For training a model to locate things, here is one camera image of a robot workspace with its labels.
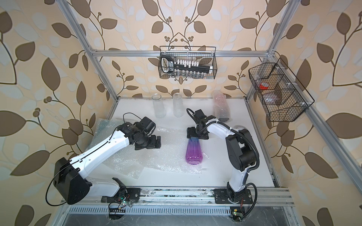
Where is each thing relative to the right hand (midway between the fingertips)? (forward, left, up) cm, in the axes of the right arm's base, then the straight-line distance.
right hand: (193, 137), depth 93 cm
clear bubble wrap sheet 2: (+6, +61, +4) cm, 62 cm away
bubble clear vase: (+22, +10, +7) cm, 25 cm away
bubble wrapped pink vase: (+24, -22, +5) cm, 33 cm away
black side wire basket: (+5, -47, +30) cm, 56 cm away
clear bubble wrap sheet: (-11, +15, -4) cm, 19 cm away
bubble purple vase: (-14, +1, +5) cm, 15 cm away
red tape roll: (+15, -41, +29) cm, 53 cm away
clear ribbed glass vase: (+20, +24, +6) cm, 32 cm away
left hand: (-10, +24, +10) cm, 28 cm away
